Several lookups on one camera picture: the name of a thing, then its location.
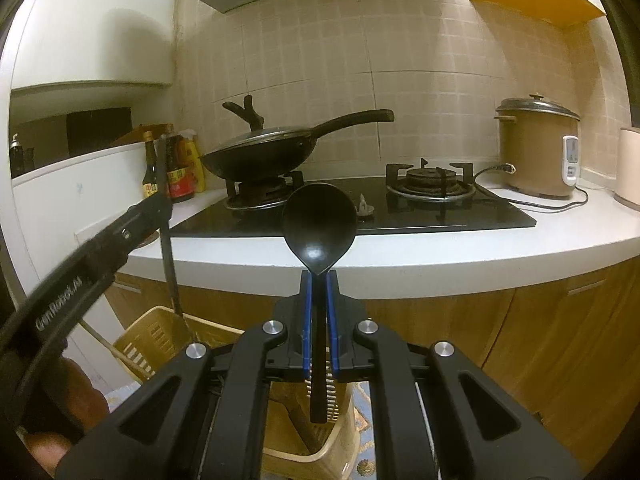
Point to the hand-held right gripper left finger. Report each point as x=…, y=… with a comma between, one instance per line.
x=307, y=320

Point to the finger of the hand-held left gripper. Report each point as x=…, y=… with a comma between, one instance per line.
x=142, y=222

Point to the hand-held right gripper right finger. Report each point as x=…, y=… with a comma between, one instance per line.
x=332, y=320

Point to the yellow plastic utensil basket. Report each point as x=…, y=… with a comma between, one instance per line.
x=150, y=332

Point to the black spoon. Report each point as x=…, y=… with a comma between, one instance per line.
x=320, y=220

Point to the person's left hand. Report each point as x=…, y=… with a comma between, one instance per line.
x=85, y=400

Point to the slim dark soy sauce bottle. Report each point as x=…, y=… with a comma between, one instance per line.
x=149, y=170

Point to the large red-label sauce bottle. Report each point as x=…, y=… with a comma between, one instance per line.
x=180, y=175

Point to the yellow bottle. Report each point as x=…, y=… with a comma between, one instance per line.
x=196, y=165

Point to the cardboard box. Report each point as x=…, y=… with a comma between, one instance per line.
x=142, y=135

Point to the black burner grate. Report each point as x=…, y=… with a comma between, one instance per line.
x=260, y=191
x=432, y=180

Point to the black glass gas stove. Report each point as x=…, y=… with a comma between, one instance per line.
x=400, y=217

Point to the black wok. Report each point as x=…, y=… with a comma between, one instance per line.
x=260, y=157

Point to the small dark bottle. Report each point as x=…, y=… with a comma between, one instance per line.
x=16, y=155

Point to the glass wok lid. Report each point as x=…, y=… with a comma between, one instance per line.
x=265, y=132

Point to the wooden base cabinet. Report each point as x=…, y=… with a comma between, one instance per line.
x=525, y=330

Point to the beige rice cooker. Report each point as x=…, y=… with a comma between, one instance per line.
x=535, y=150

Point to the white electric kettle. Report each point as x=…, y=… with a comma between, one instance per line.
x=629, y=170

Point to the white wall cabinet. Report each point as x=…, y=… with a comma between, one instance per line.
x=95, y=45

